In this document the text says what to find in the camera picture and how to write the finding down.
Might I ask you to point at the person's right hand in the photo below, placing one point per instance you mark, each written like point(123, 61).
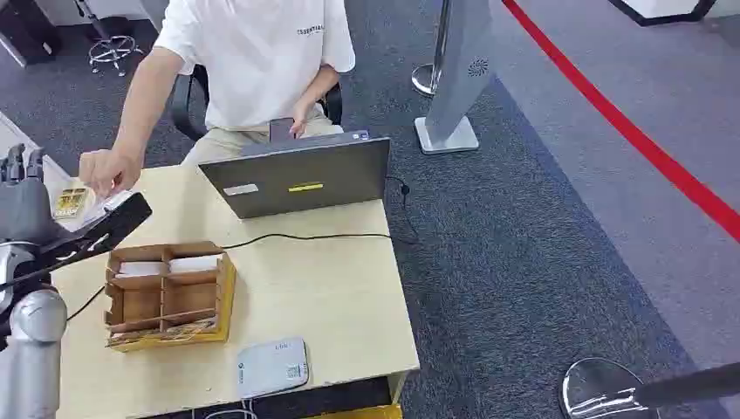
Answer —
point(110, 170)

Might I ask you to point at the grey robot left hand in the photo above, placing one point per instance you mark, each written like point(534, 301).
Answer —
point(26, 211)

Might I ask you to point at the person's left hand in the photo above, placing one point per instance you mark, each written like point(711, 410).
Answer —
point(300, 120)

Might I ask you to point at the dark smartphone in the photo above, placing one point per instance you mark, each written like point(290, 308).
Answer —
point(281, 131)

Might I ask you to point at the yellow printed card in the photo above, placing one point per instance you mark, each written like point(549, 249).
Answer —
point(70, 202)

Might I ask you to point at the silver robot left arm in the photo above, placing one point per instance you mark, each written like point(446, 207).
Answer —
point(32, 347)

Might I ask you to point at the grey laptop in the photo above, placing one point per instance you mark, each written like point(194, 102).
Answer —
point(298, 176)

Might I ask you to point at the person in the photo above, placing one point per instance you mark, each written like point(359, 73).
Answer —
point(260, 63)

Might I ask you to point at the black office chair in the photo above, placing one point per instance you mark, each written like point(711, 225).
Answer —
point(184, 107)

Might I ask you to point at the white card stack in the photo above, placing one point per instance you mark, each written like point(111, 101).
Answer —
point(195, 264)
point(140, 269)

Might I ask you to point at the chrome stool base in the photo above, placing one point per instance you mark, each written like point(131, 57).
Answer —
point(113, 49)

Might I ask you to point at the wooden compartment card box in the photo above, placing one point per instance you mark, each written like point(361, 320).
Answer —
point(167, 300)

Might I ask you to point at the black bag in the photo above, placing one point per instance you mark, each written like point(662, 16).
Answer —
point(26, 29)

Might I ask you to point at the grey standing kiosk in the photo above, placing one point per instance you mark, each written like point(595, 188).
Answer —
point(459, 75)

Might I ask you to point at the yellow printed cards in row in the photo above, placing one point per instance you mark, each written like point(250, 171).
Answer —
point(165, 333)

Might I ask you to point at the yellow box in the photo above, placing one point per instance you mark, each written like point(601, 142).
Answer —
point(358, 413)

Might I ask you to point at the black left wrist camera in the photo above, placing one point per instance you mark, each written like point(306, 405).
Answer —
point(115, 222)

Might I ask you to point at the chrome stanchion post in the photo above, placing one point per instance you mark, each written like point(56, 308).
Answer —
point(430, 75)

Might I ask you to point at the black frame stand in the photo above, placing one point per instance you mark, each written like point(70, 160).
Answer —
point(665, 18)

